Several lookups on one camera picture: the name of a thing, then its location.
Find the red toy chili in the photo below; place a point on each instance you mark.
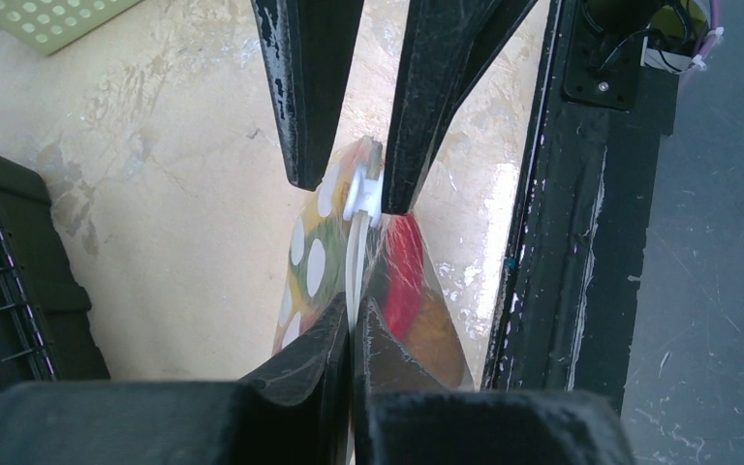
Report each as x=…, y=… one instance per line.
x=405, y=266

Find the black plastic toolbox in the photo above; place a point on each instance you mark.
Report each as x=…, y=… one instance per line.
x=45, y=333

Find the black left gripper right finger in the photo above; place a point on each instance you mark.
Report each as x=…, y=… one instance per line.
x=403, y=415

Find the clear zip top bag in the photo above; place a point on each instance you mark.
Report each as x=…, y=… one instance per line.
x=338, y=246

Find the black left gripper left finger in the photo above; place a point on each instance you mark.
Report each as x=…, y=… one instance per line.
x=289, y=410

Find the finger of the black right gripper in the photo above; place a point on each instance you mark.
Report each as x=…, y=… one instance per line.
x=308, y=48
x=447, y=47

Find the orange toy fruit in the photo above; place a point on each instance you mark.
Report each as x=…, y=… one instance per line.
x=432, y=339

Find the green plastic basket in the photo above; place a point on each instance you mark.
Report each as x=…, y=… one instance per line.
x=49, y=25

